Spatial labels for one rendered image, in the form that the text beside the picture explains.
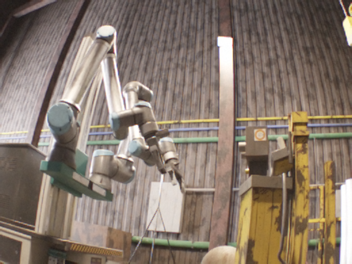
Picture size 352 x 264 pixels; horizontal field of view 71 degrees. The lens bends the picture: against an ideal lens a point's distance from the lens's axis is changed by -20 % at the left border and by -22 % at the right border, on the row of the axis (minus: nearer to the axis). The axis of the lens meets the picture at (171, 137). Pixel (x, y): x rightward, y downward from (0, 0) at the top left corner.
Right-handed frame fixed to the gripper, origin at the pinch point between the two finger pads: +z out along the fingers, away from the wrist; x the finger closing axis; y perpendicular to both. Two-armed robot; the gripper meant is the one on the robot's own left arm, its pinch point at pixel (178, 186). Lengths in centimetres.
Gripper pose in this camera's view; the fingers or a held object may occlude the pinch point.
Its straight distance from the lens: 177.6
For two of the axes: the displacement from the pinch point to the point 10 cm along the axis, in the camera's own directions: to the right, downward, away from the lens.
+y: 8.9, -4.1, -1.9
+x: 3.9, 4.9, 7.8
